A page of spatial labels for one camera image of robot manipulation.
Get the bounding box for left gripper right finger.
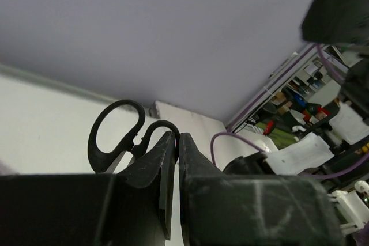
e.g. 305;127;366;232
178;133;345;245

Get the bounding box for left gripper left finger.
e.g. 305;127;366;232
1;131;175;245

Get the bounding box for black handled scissors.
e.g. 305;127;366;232
87;99;180;173

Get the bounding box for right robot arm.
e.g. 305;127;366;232
227;0;368;192

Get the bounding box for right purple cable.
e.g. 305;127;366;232
210;43;369;180

